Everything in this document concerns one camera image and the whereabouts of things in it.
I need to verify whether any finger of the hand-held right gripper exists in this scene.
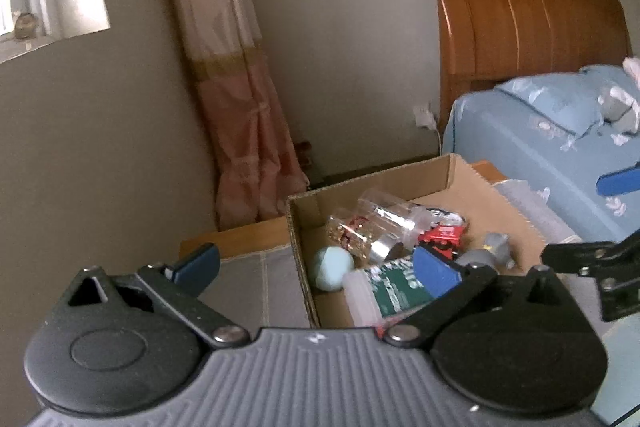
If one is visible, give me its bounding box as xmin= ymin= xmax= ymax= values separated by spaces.
xmin=541 ymin=227 xmax=640 ymax=324
xmin=596 ymin=161 xmax=640 ymax=201

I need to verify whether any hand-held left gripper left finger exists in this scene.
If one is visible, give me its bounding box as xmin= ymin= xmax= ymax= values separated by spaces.
xmin=65 ymin=243 xmax=252 ymax=350

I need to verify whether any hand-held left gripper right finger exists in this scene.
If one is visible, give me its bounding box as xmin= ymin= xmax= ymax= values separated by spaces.
xmin=381 ymin=245 xmax=577 ymax=350

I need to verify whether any red toy car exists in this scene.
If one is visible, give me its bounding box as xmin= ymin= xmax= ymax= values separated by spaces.
xmin=417 ymin=224 xmax=466 ymax=261

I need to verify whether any white bottle with green label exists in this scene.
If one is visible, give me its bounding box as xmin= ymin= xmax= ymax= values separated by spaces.
xmin=342 ymin=257 xmax=437 ymax=327

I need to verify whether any grey plastic toy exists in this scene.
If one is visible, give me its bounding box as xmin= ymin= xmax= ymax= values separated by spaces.
xmin=454 ymin=232 xmax=516 ymax=271

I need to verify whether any silver foil packet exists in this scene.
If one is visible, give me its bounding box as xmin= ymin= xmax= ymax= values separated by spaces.
xmin=425 ymin=206 xmax=469 ymax=230

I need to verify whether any clear plastic bottle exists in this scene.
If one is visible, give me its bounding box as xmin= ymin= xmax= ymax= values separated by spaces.
xmin=356 ymin=188 xmax=443 ymax=265

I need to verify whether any cardboard box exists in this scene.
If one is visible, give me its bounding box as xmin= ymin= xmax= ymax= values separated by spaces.
xmin=286 ymin=153 xmax=566 ymax=330

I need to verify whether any clear box with gold glitter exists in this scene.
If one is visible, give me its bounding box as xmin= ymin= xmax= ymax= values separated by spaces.
xmin=326 ymin=208 xmax=382 ymax=259

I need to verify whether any pale green ball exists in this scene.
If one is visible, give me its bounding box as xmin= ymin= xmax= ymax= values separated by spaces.
xmin=312 ymin=246 xmax=356 ymax=292

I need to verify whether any grey and white plush toy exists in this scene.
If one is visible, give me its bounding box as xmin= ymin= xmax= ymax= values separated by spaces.
xmin=596 ymin=84 xmax=640 ymax=136

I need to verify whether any blue floral pillow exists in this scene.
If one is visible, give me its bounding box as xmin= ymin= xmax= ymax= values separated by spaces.
xmin=492 ymin=66 xmax=640 ymax=140

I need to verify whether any bed with blue floral sheet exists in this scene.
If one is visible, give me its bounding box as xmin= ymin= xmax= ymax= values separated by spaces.
xmin=442 ymin=66 xmax=640 ymax=248

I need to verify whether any white plug-in charger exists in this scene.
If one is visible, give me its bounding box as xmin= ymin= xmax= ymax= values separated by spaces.
xmin=413 ymin=103 xmax=437 ymax=130

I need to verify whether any pink patterned curtain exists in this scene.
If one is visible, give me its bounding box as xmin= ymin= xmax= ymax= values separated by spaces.
xmin=160 ymin=0 xmax=311 ymax=230

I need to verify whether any wooden bed headboard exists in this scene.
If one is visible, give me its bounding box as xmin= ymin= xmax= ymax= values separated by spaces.
xmin=420 ymin=0 xmax=632 ymax=142

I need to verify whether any small round brown object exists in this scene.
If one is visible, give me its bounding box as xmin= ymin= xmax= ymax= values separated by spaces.
xmin=12 ymin=11 xmax=36 ymax=40

